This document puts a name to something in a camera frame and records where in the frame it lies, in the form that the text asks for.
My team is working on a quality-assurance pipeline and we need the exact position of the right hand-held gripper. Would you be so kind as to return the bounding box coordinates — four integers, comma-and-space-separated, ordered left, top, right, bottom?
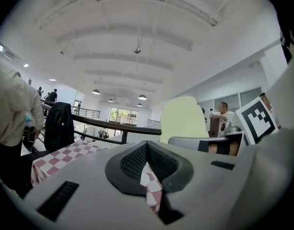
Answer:
168, 96, 280, 157

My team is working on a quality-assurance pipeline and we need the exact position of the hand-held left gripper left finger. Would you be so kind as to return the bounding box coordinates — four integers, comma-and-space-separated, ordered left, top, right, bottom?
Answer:
17, 140, 162, 230

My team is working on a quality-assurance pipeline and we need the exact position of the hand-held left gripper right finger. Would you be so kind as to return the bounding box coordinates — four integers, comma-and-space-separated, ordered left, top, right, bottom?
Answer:
146, 140, 238, 230

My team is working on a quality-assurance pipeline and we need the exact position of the pale slice of bread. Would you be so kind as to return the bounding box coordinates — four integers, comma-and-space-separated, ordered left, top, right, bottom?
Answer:
159, 95, 210, 144

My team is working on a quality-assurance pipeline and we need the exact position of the brown wooden box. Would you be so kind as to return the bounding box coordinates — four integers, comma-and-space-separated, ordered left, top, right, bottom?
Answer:
208, 117, 226, 138

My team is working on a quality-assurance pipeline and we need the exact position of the red white checkered tablecloth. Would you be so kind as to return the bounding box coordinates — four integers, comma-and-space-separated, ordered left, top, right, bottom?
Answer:
30, 140, 163, 216

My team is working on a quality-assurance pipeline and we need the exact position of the large glass window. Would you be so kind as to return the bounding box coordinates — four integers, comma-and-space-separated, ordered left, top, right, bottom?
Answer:
109, 106, 139, 126

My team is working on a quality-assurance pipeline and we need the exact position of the black handrail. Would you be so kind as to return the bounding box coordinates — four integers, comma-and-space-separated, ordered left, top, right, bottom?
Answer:
40, 99, 162, 145

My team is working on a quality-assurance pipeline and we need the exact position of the black jacket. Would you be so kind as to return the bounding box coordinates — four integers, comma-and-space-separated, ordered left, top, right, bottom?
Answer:
44, 102, 75, 153

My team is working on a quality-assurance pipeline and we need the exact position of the smartphone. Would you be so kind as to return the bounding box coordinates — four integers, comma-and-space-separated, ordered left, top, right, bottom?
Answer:
28, 126, 37, 143

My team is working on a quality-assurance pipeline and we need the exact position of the grey metal balcony railing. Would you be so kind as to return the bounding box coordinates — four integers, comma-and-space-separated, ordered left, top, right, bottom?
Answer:
70, 105, 101, 119

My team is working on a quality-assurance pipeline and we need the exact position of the teal plastic bag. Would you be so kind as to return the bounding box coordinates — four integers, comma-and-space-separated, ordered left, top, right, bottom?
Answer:
24, 111, 37, 129

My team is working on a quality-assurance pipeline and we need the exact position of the hanging ceiling spotlight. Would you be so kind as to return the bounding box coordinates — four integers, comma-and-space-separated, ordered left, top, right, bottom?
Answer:
134, 36, 143, 55

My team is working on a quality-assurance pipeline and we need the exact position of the person's white shirt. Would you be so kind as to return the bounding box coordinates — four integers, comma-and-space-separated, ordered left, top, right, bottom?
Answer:
217, 0, 294, 230

